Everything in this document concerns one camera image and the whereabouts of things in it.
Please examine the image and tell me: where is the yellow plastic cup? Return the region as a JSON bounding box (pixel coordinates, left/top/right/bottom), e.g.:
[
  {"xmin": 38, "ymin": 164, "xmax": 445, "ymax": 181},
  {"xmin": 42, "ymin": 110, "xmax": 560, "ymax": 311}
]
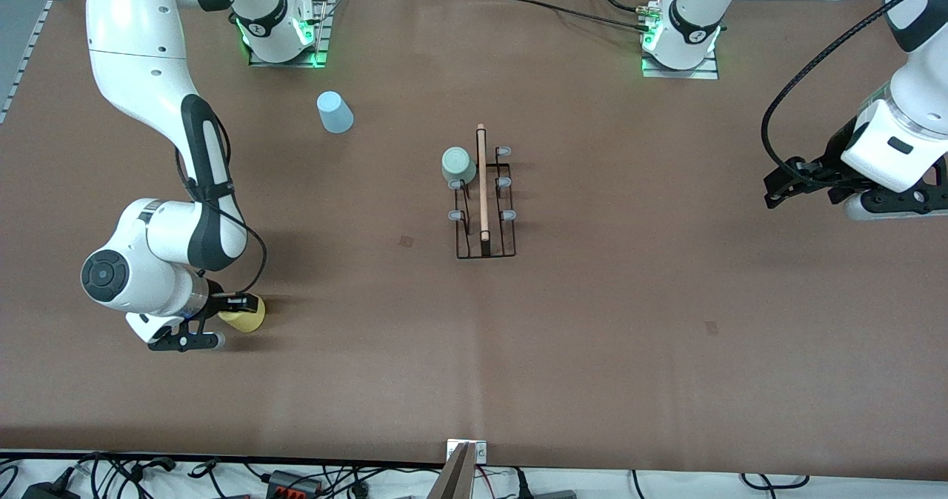
[{"xmin": 221, "ymin": 295, "xmax": 266, "ymax": 333}]

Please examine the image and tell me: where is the pale green plastic cup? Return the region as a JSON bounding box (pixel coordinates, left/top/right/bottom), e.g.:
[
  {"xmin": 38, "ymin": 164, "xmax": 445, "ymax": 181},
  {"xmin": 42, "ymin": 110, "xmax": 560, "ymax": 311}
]
[{"xmin": 441, "ymin": 147, "xmax": 477, "ymax": 185}]

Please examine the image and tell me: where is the black wire cup holder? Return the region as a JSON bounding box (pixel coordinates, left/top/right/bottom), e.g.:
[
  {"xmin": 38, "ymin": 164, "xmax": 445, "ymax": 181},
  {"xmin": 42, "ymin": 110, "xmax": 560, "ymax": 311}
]
[{"xmin": 447, "ymin": 123, "xmax": 517, "ymax": 260}]

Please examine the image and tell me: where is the light blue plastic cup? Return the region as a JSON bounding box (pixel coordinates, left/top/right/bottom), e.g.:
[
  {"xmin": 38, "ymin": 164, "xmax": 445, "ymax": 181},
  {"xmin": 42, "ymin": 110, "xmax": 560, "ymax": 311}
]
[{"xmin": 316, "ymin": 90, "xmax": 355, "ymax": 135}]

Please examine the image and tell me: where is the black plug connector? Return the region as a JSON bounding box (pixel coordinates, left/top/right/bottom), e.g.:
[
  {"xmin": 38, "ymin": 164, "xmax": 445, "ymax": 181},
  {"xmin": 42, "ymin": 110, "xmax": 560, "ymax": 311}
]
[{"xmin": 130, "ymin": 456, "xmax": 178, "ymax": 478}]

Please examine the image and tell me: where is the black orange connector box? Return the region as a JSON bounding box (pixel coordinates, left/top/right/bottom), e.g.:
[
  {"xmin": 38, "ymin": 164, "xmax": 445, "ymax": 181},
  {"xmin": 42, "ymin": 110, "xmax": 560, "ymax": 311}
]
[{"xmin": 267, "ymin": 471, "xmax": 323, "ymax": 496}]

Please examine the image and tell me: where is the brown table mat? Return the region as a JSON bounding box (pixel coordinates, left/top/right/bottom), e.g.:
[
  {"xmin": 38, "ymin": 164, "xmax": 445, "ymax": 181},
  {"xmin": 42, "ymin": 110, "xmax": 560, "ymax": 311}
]
[{"xmin": 0, "ymin": 0, "xmax": 948, "ymax": 481}]

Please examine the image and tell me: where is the black power adapter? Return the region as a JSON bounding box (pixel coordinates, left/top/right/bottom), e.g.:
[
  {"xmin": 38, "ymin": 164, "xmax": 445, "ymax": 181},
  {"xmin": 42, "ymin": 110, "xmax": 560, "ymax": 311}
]
[{"xmin": 21, "ymin": 482, "xmax": 82, "ymax": 499}]

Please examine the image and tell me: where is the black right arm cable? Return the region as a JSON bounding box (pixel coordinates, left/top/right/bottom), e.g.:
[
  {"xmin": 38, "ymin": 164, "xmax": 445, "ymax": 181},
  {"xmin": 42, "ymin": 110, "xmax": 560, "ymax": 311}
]
[{"xmin": 174, "ymin": 107, "xmax": 269, "ymax": 296}]

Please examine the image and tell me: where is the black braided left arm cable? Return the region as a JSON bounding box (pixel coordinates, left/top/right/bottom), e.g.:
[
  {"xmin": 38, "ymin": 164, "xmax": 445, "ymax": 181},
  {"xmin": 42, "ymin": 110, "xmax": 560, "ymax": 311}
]
[{"xmin": 761, "ymin": 0, "xmax": 948, "ymax": 178}]

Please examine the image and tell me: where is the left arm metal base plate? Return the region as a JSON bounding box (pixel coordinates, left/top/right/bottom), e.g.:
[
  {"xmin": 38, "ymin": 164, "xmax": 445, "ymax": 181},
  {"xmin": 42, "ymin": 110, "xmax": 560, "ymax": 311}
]
[{"xmin": 641, "ymin": 55, "xmax": 719, "ymax": 80}]

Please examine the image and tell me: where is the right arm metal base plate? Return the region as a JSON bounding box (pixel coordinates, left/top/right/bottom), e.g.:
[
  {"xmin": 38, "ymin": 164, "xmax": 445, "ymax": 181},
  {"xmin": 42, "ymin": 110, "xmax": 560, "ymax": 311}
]
[{"xmin": 248, "ymin": 0, "xmax": 330, "ymax": 68}]

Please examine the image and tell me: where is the black cable across mat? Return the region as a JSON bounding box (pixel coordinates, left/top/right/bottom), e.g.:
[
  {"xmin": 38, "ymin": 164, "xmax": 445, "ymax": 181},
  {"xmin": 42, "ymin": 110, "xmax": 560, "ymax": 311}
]
[{"xmin": 474, "ymin": 0, "xmax": 652, "ymax": 33}]

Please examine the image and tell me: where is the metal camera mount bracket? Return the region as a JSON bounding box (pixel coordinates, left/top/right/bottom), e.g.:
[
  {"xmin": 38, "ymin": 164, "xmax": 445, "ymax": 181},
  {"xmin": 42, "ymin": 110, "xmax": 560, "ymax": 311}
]
[{"xmin": 427, "ymin": 440, "xmax": 488, "ymax": 499}]

